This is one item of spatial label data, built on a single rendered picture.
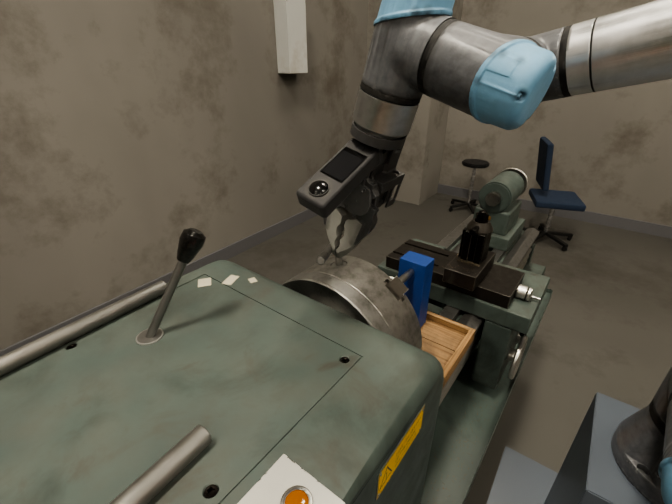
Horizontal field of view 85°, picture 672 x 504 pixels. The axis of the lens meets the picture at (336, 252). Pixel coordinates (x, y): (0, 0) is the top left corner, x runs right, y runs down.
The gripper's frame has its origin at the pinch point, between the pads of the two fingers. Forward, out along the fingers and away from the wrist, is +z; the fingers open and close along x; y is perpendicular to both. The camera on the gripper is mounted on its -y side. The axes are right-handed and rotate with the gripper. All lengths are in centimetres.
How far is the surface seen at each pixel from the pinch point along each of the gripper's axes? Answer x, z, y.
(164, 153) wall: 205, 97, 90
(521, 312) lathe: -32, 34, 63
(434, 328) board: -15, 43, 45
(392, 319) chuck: -11.0, 12.6, 7.7
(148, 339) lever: 10.6, 10.4, -25.7
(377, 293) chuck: -6.1, 10.5, 8.8
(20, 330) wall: 177, 173, -24
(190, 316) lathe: 10.8, 10.8, -19.0
